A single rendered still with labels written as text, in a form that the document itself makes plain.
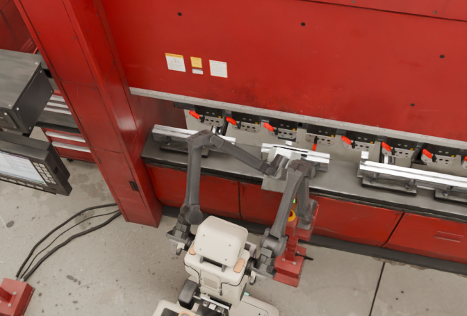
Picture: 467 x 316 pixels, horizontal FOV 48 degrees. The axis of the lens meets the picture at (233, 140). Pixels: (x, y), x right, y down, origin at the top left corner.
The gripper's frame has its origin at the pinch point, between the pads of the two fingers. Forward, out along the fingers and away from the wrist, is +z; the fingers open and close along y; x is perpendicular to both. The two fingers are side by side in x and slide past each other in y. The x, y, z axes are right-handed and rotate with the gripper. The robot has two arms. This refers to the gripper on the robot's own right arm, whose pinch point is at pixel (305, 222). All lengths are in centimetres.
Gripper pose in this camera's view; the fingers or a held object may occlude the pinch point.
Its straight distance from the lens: 299.7
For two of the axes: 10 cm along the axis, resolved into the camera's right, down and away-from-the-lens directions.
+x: -9.4, -2.6, 2.0
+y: 3.1, -9.1, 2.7
